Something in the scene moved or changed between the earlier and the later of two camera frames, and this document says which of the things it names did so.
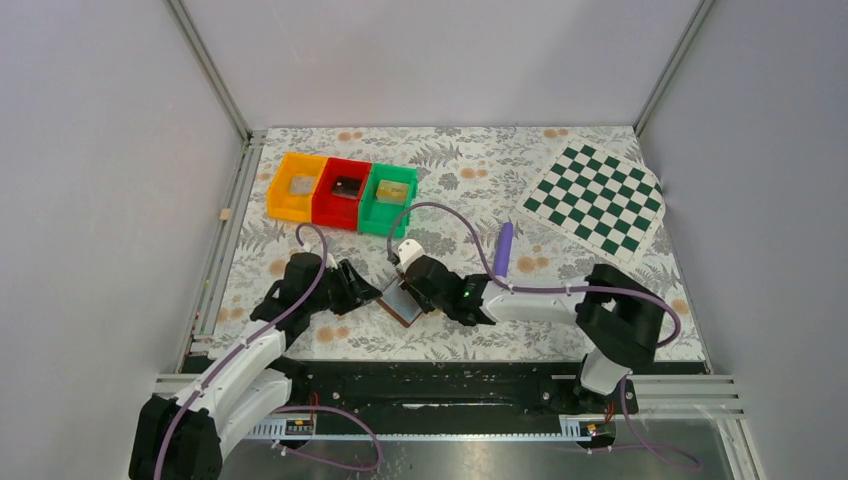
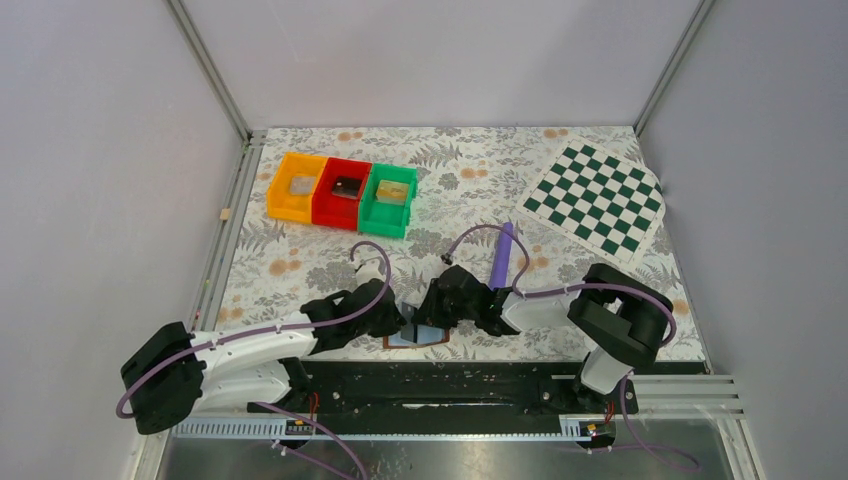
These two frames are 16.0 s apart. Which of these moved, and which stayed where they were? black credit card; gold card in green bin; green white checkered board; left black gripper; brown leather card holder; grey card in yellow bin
Moved: left black gripper; brown leather card holder
Stayed: grey card in yellow bin; black credit card; gold card in green bin; green white checkered board
